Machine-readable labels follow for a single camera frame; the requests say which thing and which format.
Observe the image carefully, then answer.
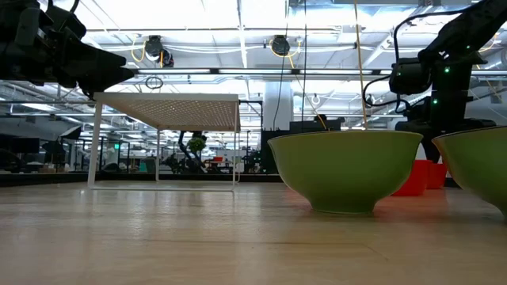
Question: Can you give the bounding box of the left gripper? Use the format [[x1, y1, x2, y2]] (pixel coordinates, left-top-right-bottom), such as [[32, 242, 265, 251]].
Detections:
[[0, 0, 135, 99]]

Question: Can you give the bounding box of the green ceramic bowl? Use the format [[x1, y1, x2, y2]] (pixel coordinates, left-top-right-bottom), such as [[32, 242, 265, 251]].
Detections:
[[431, 126, 507, 218], [268, 130, 424, 215]]

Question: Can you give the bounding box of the white perforated metal shelf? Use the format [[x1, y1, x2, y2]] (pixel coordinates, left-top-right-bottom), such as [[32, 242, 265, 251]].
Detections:
[[86, 92, 242, 193]]

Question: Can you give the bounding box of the round green leafy plant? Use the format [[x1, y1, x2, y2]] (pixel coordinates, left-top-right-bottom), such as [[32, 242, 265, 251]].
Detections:
[[186, 136, 207, 154]]

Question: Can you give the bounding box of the white building column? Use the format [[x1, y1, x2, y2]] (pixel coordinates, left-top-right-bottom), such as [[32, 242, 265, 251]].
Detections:
[[263, 81, 295, 131]]

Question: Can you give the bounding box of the black ceiling cable reel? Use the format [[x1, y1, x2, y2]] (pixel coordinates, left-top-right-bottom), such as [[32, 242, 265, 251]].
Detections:
[[143, 34, 175, 68], [270, 34, 292, 57]]

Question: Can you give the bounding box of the black aluminium table frame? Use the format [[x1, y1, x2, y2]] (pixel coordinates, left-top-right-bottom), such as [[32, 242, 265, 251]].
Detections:
[[0, 170, 286, 188]]

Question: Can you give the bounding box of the black hanging cable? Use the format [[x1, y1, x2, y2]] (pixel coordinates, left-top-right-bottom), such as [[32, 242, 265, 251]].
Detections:
[[302, 0, 308, 124]]

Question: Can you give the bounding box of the yellow hanging cable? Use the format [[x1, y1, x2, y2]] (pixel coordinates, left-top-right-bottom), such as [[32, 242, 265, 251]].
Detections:
[[353, 0, 369, 131]]

